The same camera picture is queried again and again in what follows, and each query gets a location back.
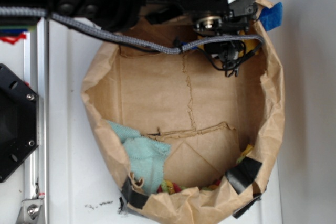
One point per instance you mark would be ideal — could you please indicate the light green cloth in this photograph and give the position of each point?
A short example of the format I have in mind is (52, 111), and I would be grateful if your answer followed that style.
(147, 157)

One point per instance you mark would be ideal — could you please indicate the blue tape strip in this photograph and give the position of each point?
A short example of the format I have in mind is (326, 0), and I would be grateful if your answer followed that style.
(271, 18)

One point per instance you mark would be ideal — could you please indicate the red yellow striped cloth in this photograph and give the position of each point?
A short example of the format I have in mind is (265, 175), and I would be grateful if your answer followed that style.
(170, 187)

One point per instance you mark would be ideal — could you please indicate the brown paper bag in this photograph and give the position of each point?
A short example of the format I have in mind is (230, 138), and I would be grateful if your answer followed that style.
(206, 117)

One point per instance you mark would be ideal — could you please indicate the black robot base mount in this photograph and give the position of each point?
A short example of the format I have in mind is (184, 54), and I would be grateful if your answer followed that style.
(18, 122)

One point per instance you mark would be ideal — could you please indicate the aluminium extrusion rail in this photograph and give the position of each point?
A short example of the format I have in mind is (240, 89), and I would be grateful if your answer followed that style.
(35, 204)

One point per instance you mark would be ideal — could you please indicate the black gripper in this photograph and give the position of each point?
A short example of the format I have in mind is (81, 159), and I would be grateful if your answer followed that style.
(237, 19)

